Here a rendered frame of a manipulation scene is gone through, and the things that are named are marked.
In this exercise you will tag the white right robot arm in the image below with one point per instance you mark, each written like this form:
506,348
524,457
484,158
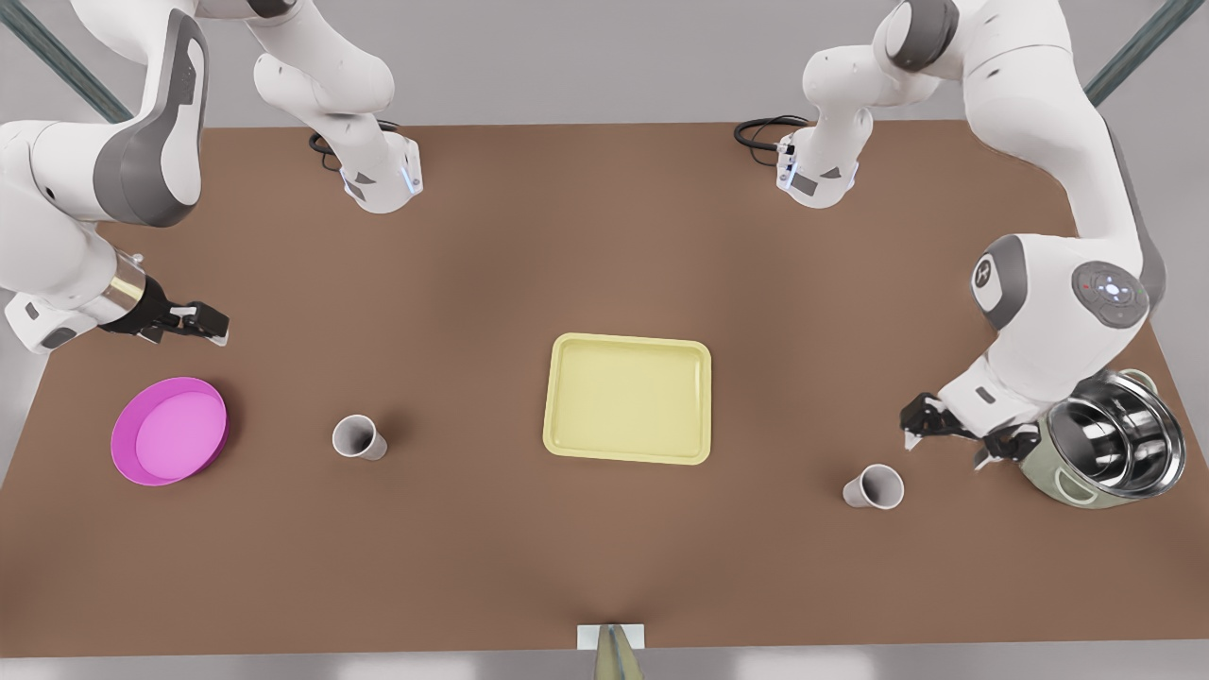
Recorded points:
66,170

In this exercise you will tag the green steel cooking pot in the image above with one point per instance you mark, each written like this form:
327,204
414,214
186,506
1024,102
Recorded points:
1115,444

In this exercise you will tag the pink round plate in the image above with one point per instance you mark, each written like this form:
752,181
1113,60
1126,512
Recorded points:
170,432

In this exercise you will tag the white IKEA cup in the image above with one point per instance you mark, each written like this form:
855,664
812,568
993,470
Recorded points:
874,487
359,437

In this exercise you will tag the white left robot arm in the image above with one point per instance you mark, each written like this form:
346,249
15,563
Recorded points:
1048,170

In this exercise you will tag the yellow rectangular tray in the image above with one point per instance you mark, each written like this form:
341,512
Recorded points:
627,399

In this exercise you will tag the silver frame post with foot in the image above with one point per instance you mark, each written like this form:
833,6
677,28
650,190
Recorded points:
616,654

